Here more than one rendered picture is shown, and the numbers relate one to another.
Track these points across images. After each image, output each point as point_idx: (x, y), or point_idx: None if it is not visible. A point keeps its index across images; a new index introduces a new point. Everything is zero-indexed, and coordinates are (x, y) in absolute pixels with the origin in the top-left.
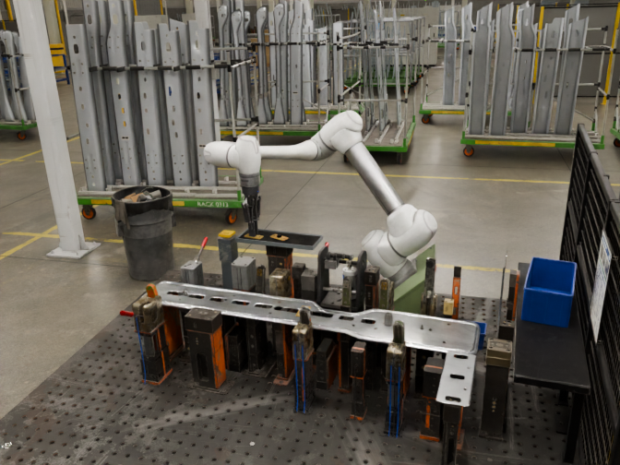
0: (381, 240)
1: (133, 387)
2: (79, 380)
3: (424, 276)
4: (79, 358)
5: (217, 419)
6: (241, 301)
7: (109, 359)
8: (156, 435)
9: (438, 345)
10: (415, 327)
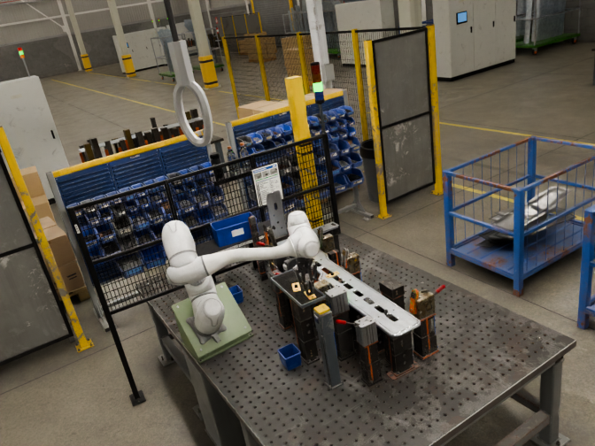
0: (215, 296)
1: (446, 350)
2: (484, 372)
3: (223, 290)
4: (481, 396)
5: (407, 311)
6: (356, 295)
7: (455, 384)
8: (444, 314)
9: None
10: None
